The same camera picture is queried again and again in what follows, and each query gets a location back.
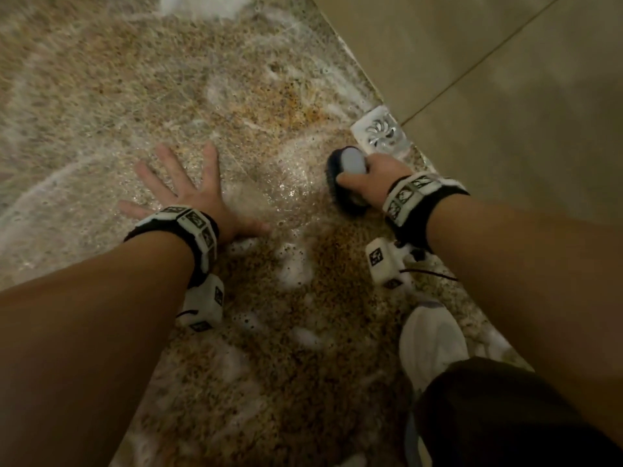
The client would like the person's right forearm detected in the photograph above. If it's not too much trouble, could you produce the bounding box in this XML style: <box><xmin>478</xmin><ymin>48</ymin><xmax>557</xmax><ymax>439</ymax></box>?
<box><xmin>425</xmin><ymin>194</ymin><xmax>623</xmax><ymax>449</ymax></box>

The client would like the dark scrub brush grey handle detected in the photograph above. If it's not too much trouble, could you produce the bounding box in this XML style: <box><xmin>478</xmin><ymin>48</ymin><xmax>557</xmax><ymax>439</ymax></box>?
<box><xmin>325</xmin><ymin>145</ymin><xmax>372</xmax><ymax>217</ymax></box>

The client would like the square metal floor drain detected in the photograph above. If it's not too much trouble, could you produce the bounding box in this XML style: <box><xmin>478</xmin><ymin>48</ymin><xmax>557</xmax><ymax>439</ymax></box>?
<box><xmin>349</xmin><ymin>105</ymin><xmax>411</xmax><ymax>159</ymax></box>

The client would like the thin black cable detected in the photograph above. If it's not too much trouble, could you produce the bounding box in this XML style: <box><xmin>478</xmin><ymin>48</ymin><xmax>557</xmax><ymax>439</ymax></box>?
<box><xmin>399</xmin><ymin>268</ymin><xmax>459</xmax><ymax>283</ymax></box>

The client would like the black white marker wristband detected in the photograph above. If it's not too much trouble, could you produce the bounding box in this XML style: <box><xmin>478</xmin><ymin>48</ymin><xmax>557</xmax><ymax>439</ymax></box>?
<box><xmin>382</xmin><ymin>172</ymin><xmax>471</xmax><ymax>254</ymax></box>
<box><xmin>123</xmin><ymin>204</ymin><xmax>221</xmax><ymax>288</ymax></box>

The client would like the person's left hand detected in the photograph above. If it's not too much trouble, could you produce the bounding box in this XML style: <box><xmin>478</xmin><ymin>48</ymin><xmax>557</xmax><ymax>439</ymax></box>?
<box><xmin>118</xmin><ymin>141</ymin><xmax>272</xmax><ymax>246</ymax></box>

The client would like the person's right hand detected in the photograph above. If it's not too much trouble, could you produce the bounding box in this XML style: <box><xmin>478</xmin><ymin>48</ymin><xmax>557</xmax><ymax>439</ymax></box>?
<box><xmin>336</xmin><ymin>152</ymin><xmax>415</xmax><ymax>212</ymax></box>

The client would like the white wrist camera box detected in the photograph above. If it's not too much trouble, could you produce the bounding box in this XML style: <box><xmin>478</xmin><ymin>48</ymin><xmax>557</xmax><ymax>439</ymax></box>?
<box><xmin>175</xmin><ymin>272</ymin><xmax>226</xmax><ymax>334</ymax></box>
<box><xmin>364</xmin><ymin>236</ymin><xmax>415</xmax><ymax>291</ymax></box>

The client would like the person's left forearm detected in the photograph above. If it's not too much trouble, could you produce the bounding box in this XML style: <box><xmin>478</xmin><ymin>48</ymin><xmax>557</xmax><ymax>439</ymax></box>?
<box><xmin>0</xmin><ymin>231</ymin><xmax>196</xmax><ymax>467</ymax></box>

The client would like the black trouser leg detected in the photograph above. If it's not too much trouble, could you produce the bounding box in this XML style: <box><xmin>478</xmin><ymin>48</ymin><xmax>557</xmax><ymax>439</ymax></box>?
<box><xmin>410</xmin><ymin>357</ymin><xmax>623</xmax><ymax>467</ymax></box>

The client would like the white sneaker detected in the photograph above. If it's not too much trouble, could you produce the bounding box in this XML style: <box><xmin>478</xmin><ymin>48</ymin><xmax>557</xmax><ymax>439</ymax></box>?
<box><xmin>398</xmin><ymin>301</ymin><xmax>471</xmax><ymax>395</ymax></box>

